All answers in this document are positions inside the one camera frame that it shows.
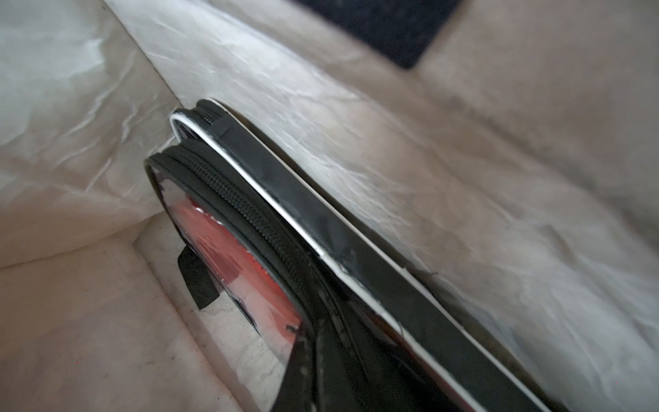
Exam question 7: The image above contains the orange ball paddle case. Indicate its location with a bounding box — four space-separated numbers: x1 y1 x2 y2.
170 100 549 411

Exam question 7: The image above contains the cream canvas tote bag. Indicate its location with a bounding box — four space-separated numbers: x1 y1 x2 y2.
1 1 658 411

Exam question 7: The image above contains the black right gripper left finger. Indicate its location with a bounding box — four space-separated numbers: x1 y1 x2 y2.
270 334 315 412

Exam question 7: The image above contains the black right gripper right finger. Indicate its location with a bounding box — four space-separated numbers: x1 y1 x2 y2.
316 321 381 411

